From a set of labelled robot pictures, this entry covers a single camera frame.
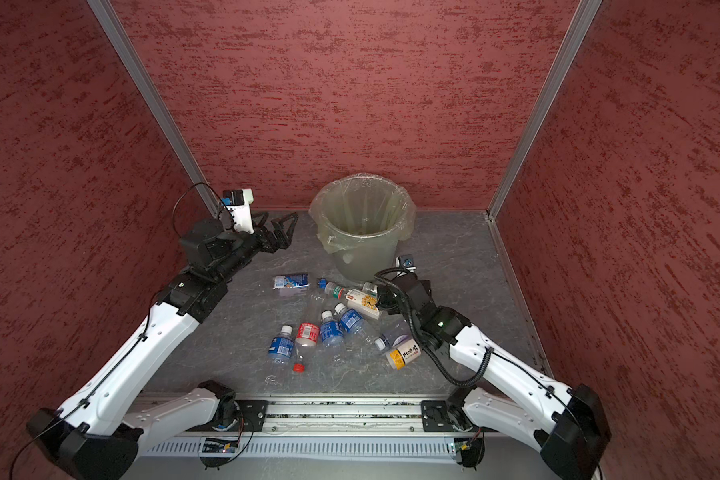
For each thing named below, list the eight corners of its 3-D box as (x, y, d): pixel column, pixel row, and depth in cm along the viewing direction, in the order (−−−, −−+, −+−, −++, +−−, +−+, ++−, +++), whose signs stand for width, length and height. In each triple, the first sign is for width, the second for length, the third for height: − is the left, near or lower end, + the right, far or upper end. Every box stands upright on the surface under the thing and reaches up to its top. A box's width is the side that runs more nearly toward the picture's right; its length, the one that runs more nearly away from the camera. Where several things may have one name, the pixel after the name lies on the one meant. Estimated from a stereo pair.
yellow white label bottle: (392, 372, 83) (393, 367, 79) (385, 356, 85) (386, 350, 81) (421, 360, 85) (424, 354, 81) (413, 344, 88) (416, 338, 84)
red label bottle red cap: (294, 372, 83) (290, 366, 78) (305, 300, 97) (302, 292, 93) (316, 372, 83) (313, 366, 79) (323, 300, 97) (322, 292, 93)
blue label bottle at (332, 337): (318, 365, 84) (315, 359, 79) (323, 316, 93) (321, 308, 89) (343, 365, 84) (342, 359, 79) (346, 317, 93) (345, 309, 89)
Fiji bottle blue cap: (275, 294, 97) (271, 285, 93) (278, 282, 100) (274, 273, 96) (308, 294, 98) (306, 285, 93) (310, 282, 101) (307, 273, 96)
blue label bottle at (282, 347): (269, 366, 83) (264, 361, 79) (276, 331, 90) (272, 324, 85) (292, 366, 83) (288, 361, 79) (298, 332, 90) (294, 325, 86)
